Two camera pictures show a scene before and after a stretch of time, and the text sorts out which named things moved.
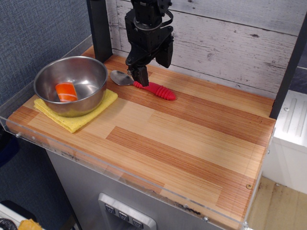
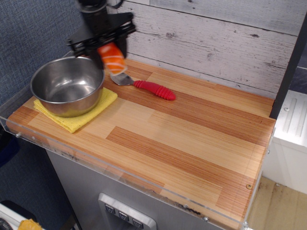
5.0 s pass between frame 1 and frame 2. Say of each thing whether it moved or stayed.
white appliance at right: stayed
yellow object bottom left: stayed
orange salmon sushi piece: moved
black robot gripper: moved
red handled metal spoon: stayed
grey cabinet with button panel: stayed
